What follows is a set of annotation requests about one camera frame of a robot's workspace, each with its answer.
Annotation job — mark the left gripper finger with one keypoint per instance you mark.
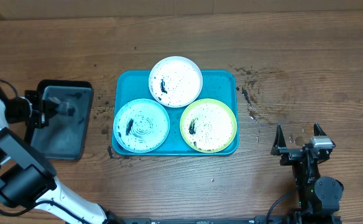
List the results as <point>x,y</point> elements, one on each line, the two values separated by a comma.
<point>53,101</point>
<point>51,111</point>

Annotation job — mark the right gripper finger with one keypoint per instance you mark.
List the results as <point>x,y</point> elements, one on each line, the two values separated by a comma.
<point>318,130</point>
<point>279,142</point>

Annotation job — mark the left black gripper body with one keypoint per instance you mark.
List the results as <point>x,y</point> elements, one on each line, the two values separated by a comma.
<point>38,119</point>

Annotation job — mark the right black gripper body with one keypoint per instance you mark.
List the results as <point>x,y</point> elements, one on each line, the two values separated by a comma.
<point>290,156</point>

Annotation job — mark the light blue round plate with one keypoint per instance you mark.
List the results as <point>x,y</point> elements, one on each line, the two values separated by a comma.
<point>141,126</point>

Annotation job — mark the white round plate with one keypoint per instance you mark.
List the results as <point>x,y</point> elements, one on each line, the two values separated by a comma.
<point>175,81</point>

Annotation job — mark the dark green sponge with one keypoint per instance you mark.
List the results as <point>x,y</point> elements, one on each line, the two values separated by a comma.
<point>65,109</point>

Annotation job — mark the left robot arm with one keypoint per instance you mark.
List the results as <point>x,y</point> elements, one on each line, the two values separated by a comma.
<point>28,180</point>

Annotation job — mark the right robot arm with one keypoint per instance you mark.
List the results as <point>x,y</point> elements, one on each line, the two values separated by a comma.
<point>318,196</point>

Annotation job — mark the black water tray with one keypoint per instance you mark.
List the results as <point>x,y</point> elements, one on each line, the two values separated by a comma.
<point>64,137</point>

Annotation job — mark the teal plastic serving tray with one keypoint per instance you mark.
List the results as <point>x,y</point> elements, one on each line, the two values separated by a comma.
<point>217,84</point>

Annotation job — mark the yellow-green round plate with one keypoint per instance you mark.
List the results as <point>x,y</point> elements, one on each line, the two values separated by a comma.
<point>208,126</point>

